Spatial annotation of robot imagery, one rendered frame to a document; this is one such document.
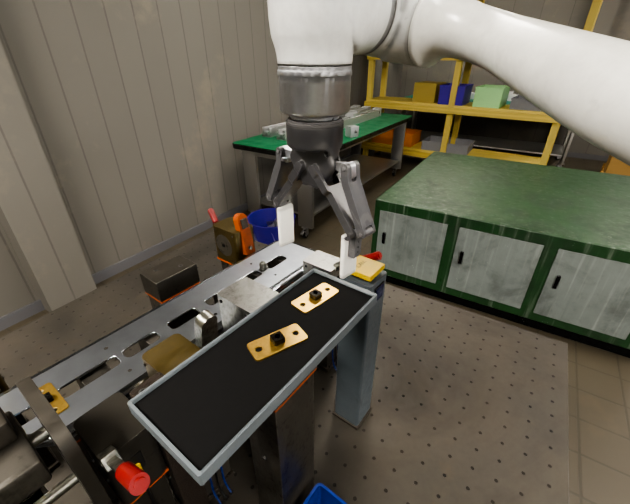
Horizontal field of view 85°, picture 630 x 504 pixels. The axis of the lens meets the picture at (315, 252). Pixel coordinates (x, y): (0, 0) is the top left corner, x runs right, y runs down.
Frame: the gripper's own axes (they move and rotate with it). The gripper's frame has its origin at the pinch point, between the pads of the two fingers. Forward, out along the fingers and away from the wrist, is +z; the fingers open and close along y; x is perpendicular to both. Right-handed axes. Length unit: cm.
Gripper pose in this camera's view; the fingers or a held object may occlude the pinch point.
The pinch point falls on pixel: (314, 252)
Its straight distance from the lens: 54.5
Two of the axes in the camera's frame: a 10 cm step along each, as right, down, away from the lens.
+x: -7.0, 3.6, -6.2
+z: 0.0, 8.6, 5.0
